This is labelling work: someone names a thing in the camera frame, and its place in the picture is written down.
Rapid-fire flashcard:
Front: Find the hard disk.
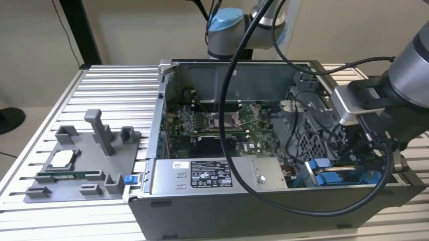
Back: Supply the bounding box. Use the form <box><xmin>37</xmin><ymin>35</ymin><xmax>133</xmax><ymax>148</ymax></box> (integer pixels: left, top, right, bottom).
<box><xmin>307</xmin><ymin>157</ymin><xmax>386</xmax><ymax>178</ymax></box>

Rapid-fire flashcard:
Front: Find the grey metal disk bay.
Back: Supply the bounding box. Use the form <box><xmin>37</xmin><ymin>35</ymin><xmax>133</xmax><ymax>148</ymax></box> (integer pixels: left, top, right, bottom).
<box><xmin>304</xmin><ymin>140</ymin><xmax>400</xmax><ymax>188</ymax></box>

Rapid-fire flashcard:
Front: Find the blue bay latch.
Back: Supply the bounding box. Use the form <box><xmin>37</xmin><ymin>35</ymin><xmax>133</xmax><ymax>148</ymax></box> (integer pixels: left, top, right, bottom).
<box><xmin>315</xmin><ymin>175</ymin><xmax>339</xmax><ymax>188</ymax></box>

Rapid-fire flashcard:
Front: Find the grey perforated drive cage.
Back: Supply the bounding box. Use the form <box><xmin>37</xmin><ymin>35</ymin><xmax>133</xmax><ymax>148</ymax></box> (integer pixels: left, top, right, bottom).
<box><xmin>271</xmin><ymin>85</ymin><xmax>340</xmax><ymax>161</ymax></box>

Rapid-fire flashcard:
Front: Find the green motherboard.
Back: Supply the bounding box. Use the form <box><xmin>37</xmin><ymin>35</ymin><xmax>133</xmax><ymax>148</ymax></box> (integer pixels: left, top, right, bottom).
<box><xmin>165</xmin><ymin>100</ymin><xmax>285</xmax><ymax>161</ymax></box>

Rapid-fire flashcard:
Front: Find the metal socket cover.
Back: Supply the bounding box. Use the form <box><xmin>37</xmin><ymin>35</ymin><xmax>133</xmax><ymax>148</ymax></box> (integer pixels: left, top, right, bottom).
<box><xmin>233</xmin><ymin>105</ymin><xmax>261</xmax><ymax>126</ymax></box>

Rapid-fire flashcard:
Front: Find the CPU socket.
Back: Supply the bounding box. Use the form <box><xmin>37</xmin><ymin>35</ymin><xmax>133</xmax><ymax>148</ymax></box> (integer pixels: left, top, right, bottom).
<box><xmin>207</xmin><ymin>111</ymin><xmax>240</xmax><ymax>129</ymax></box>

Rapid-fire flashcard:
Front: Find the black expansion card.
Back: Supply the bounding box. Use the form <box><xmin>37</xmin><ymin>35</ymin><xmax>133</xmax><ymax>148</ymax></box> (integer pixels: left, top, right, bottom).
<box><xmin>189</xmin><ymin>134</ymin><xmax>237</xmax><ymax>158</ymax></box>

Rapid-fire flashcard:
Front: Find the black open PC case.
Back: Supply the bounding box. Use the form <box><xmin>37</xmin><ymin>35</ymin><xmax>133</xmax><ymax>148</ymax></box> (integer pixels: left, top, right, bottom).
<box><xmin>128</xmin><ymin>59</ymin><xmax>426</xmax><ymax>241</ymax></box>

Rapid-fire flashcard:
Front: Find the silver power supply unit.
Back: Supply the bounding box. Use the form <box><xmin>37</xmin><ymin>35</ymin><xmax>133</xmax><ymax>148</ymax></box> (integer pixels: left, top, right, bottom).
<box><xmin>148</xmin><ymin>157</ymin><xmax>288</xmax><ymax>195</ymax></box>

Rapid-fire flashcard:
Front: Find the grey parts rack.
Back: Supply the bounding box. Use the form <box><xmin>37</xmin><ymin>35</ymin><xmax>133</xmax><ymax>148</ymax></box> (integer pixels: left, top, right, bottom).
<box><xmin>22</xmin><ymin>109</ymin><xmax>141</xmax><ymax>204</ymax></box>

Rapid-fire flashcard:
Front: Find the green RAM stick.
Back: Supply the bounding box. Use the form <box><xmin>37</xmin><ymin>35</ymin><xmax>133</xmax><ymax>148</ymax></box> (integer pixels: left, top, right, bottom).
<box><xmin>38</xmin><ymin>172</ymin><xmax>101</xmax><ymax>179</ymax></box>

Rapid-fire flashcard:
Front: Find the silver CPU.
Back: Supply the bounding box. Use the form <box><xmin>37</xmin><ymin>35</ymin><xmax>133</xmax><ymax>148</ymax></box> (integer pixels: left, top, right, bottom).
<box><xmin>48</xmin><ymin>151</ymin><xmax>76</xmax><ymax>168</ymax></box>

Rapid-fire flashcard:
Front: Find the black round stand base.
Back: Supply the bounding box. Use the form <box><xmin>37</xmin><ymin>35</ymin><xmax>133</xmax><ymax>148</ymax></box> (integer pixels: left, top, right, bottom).
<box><xmin>0</xmin><ymin>107</ymin><xmax>26</xmax><ymax>135</ymax></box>

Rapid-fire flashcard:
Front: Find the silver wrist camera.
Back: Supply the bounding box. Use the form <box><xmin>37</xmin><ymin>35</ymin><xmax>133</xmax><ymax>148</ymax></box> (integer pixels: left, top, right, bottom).
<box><xmin>328</xmin><ymin>77</ymin><xmax>392</xmax><ymax>127</ymax></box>

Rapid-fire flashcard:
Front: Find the thin black wire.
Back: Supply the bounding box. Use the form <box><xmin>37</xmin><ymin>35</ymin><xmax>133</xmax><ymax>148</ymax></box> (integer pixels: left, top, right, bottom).
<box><xmin>287</xmin><ymin>90</ymin><xmax>324</xmax><ymax>161</ymax></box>

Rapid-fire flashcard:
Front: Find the red and black wire bundle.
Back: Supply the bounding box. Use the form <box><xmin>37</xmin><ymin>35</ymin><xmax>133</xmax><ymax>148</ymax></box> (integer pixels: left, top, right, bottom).
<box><xmin>280</xmin><ymin>164</ymin><xmax>298</xmax><ymax>180</ymax></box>

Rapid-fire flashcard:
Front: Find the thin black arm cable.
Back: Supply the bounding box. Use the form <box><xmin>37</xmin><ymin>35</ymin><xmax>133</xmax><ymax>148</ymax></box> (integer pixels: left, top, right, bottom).
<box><xmin>271</xmin><ymin>0</ymin><xmax>396</xmax><ymax>75</ymax></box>

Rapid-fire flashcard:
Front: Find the black upright post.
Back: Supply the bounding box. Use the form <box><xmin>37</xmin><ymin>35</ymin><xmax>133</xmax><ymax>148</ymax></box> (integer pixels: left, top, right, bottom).
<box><xmin>60</xmin><ymin>0</ymin><xmax>102</xmax><ymax>66</ymax></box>

